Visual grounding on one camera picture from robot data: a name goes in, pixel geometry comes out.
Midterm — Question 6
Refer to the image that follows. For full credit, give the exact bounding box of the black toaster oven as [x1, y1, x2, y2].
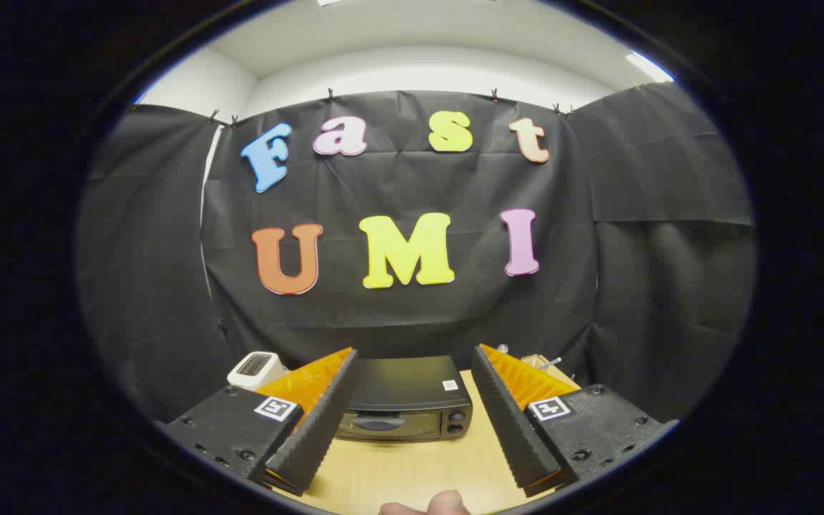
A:
[337, 355, 474, 442]

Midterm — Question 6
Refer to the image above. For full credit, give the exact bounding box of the black backdrop cloth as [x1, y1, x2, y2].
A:
[76, 82, 757, 424]

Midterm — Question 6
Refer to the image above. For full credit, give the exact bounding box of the white bread toaster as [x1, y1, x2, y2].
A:
[227, 351, 289, 391]

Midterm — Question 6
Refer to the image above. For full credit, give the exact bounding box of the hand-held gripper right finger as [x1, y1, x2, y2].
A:
[471, 343, 680, 499]

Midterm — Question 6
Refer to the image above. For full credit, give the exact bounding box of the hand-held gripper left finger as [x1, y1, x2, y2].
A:
[157, 348, 359, 496]

